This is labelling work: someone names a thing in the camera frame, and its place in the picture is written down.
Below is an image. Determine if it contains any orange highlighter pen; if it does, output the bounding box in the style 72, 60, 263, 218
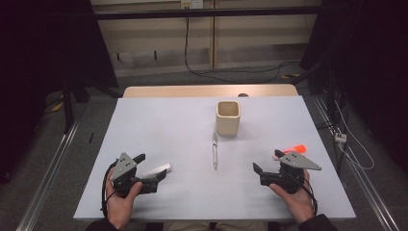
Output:
271, 144, 307, 161

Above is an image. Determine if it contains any silver pen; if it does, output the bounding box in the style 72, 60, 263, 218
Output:
212, 132, 219, 170

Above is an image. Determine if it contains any person's right leg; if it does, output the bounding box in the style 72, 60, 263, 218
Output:
215, 221, 268, 231

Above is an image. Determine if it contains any white table mat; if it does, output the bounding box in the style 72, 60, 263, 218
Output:
72, 95, 357, 222

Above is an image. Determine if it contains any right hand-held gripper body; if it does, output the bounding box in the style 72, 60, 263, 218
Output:
259, 151, 322, 195

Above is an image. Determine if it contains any person's left leg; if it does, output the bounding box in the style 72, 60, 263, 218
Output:
163, 221, 211, 231

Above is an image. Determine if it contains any dark curtain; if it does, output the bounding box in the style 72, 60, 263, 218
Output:
0, 0, 119, 184
299, 0, 408, 174

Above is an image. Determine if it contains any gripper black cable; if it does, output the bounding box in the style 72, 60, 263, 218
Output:
100, 159, 119, 213
299, 177, 319, 216

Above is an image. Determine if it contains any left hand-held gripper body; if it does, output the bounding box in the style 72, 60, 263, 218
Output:
110, 152, 159, 197

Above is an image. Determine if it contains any white wall socket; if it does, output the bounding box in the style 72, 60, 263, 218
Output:
180, 0, 205, 10

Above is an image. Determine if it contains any black horizontal bar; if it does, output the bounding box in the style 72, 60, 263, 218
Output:
92, 5, 321, 21

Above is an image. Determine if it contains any thin white cable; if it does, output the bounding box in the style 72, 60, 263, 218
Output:
333, 99, 375, 171

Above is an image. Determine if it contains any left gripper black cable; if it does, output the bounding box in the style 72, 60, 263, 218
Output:
100, 159, 119, 213

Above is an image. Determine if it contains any long black floor cable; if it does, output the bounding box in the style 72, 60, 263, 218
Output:
183, 16, 302, 85

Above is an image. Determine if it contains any person's right hand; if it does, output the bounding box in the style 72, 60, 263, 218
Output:
268, 169, 317, 225

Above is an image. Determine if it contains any aluminium floor rail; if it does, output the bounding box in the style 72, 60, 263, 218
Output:
312, 95, 400, 231
15, 118, 81, 231

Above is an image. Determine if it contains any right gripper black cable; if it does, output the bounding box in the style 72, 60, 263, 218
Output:
299, 177, 319, 216

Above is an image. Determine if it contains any black metal stand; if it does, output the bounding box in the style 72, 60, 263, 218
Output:
290, 57, 345, 174
61, 75, 123, 135

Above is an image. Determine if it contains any cream square pen holder cup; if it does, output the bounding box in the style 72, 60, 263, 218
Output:
215, 100, 242, 138

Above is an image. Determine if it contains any person's leg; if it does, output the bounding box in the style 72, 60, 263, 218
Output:
215, 221, 268, 231
163, 221, 211, 231

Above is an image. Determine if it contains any white marker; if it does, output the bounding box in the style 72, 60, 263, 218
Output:
142, 163, 172, 179

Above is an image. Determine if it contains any person's left hand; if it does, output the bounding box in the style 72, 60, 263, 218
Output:
105, 167, 143, 230

